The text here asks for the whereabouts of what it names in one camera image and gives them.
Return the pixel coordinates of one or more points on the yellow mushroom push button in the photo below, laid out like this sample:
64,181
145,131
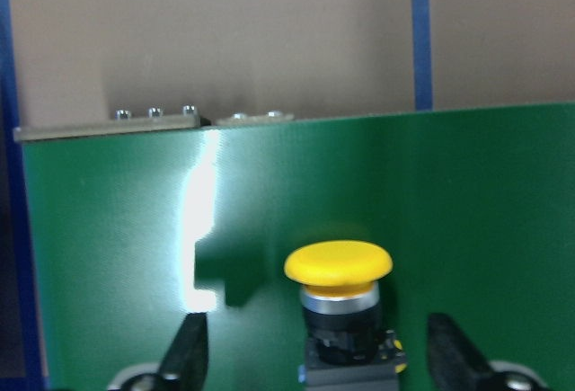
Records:
347,346

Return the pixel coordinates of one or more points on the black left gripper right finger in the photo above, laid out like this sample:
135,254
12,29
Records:
454,361

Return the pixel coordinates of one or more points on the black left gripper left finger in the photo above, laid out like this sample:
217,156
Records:
185,364

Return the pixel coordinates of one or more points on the green conveyor belt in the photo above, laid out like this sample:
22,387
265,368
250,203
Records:
132,232

